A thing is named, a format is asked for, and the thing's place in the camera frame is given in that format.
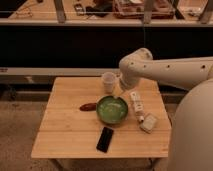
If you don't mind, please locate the dark red oblong object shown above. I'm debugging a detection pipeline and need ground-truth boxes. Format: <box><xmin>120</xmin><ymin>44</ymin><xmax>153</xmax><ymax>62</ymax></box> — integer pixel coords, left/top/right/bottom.
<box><xmin>79</xmin><ymin>103</ymin><xmax>97</xmax><ymax>111</ymax></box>

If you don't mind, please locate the wooden table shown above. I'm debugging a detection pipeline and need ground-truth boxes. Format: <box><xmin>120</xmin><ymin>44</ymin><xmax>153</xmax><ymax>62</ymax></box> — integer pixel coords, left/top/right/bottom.
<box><xmin>31</xmin><ymin>77</ymin><xmax>171</xmax><ymax>159</ymax></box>

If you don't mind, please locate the black smartphone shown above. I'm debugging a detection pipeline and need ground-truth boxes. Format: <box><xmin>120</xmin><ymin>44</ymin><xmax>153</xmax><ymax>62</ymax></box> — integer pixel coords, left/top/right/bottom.
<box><xmin>96</xmin><ymin>127</ymin><xmax>114</xmax><ymax>152</ymax></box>

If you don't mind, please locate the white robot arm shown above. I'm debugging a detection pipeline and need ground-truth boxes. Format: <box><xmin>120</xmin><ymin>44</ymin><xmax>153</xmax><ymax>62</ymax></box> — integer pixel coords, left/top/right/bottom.
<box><xmin>119</xmin><ymin>48</ymin><xmax>213</xmax><ymax>171</ymax></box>

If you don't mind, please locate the black device on shelf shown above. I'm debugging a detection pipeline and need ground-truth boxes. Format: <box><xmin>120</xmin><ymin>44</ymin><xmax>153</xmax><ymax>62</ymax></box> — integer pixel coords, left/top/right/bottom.
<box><xmin>73</xmin><ymin>3</ymin><xmax>85</xmax><ymax>16</ymax></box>

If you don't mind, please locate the red tray on shelf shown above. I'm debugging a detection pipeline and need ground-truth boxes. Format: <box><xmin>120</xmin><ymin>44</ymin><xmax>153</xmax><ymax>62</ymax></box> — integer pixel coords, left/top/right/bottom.
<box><xmin>113</xmin><ymin>0</ymin><xmax>175</xmax><ymax>19</ymax></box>

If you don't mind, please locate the green bowl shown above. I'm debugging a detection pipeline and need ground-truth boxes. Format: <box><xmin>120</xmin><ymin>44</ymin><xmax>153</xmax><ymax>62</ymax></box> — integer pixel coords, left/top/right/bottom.
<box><xmin>96</xmin><ymin>96</ymin><xmax>128</xmax><ymax>124</ymax></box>

